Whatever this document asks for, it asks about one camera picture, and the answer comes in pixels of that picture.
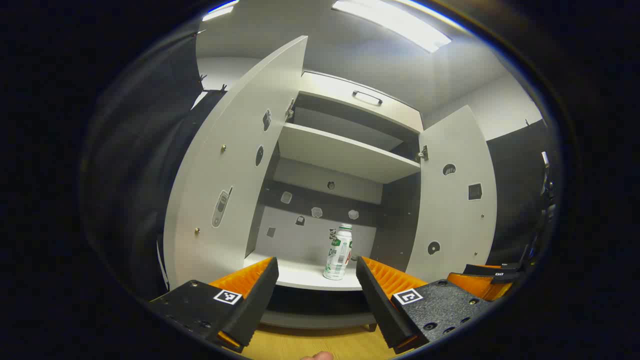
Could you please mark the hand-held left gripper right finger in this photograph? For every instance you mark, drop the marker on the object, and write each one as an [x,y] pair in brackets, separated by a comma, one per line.
[382,310]

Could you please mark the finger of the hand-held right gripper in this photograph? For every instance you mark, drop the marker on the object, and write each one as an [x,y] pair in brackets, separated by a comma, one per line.
[515,265]
[480,272]

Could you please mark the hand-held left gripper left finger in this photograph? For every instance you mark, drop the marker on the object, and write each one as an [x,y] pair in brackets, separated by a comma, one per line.
[257,305]

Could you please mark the grey cabinet door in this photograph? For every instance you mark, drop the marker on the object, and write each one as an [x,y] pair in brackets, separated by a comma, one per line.
[225,175]
[455,225]

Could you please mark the white plastic bottle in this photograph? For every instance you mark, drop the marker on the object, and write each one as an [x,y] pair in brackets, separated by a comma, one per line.
[337,255]

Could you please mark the grey cabinet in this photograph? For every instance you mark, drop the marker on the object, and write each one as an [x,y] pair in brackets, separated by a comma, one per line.
[345,155]

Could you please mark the grey cabinet drawer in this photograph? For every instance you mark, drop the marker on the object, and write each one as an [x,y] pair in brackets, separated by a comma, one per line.
[325,90]

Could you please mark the dark metal stand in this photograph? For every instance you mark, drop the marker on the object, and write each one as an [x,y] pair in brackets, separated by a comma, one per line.
[547,190]

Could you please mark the long ceiling light panel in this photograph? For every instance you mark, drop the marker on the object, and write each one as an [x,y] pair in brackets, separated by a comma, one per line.
[395,25]

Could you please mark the small ceiling light panel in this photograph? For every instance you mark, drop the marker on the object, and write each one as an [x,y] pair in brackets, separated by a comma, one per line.
[220,11]

